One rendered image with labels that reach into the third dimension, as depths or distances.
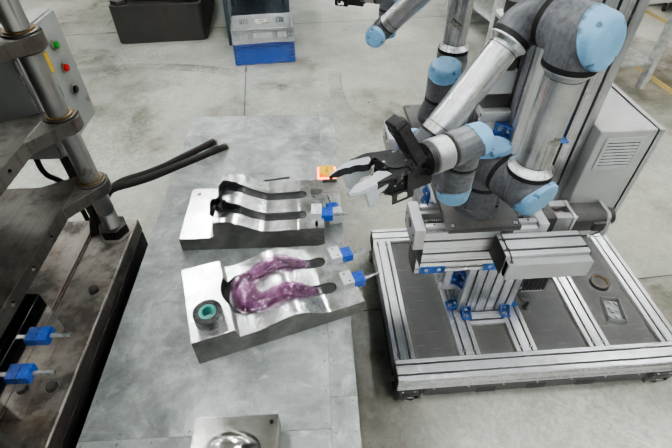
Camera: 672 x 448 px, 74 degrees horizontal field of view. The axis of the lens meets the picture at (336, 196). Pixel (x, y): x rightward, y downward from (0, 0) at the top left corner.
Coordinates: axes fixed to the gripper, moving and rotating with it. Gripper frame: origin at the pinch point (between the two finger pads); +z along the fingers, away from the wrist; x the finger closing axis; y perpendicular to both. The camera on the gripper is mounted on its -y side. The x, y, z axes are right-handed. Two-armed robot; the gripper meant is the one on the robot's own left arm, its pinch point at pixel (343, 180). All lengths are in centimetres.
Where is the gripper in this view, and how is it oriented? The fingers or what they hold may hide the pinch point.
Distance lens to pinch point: 81.8
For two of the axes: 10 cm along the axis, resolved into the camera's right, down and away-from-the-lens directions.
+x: -4.9, -4.7, 7.3
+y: 0.7, 8.2, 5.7
